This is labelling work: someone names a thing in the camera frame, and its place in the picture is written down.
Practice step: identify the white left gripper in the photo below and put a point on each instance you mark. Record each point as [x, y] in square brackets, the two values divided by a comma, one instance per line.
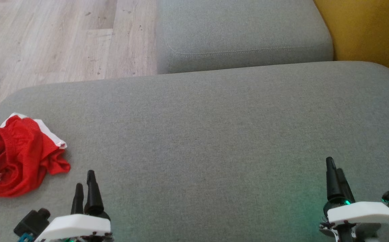
[77, 227]

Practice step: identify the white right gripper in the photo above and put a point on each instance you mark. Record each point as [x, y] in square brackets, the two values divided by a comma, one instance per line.
[362, 212]

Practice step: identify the red shorts with white trim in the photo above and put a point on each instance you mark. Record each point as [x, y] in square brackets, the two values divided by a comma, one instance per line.
[23, 158]

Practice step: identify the large grey sofa seat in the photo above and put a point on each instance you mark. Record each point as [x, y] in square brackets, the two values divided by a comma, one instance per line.
[194, 141]

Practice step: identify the yellow sofa backrest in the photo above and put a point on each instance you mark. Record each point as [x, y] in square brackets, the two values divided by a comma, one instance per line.
[372, 30]

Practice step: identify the small grey sofa cushion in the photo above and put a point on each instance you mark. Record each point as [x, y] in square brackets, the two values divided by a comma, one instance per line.
[241, 30]

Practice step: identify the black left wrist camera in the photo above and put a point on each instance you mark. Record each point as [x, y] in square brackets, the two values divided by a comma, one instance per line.
[33, 222]

